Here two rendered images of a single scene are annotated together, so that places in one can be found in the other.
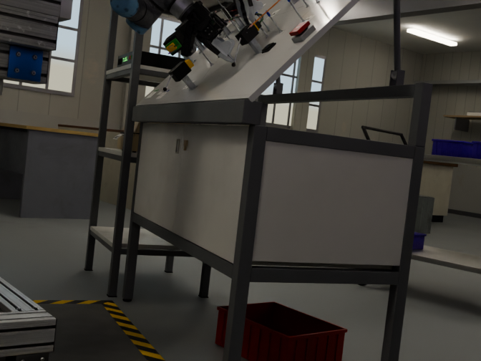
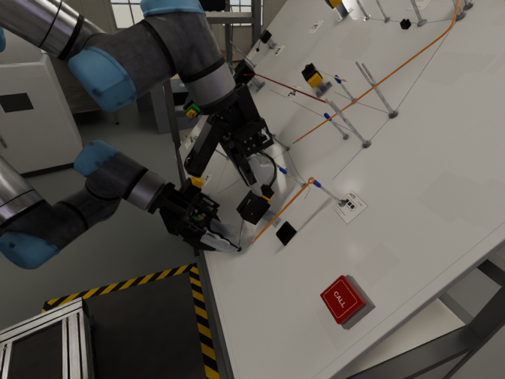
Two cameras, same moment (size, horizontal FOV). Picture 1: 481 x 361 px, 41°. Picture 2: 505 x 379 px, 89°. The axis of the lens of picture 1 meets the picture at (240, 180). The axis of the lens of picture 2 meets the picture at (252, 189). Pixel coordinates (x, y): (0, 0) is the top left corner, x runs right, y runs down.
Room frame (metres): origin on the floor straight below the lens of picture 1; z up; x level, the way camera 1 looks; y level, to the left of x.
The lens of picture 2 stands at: (1.64, -0.01, 1.45)
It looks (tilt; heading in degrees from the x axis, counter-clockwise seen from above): 34 degrees down; 6
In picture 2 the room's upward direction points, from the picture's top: straight up
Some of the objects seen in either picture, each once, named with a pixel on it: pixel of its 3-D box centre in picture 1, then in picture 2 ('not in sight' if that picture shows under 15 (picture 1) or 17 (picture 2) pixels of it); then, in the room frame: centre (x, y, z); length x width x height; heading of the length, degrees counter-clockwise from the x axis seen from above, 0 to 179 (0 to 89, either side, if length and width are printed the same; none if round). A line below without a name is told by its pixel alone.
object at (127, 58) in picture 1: (157, 65); (197, 89); (3.15, 0.46, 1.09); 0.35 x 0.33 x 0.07; 25
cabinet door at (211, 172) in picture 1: (207, 185); not in sight; (2.06, 0.10, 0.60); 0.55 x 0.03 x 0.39; 25
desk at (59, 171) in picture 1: (33, 167); (162, 95); (5.74, 1.86, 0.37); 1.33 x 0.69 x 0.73; 39
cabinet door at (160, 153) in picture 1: (158, 172); not in sight; (2.56, 0.33, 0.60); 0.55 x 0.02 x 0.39; 25
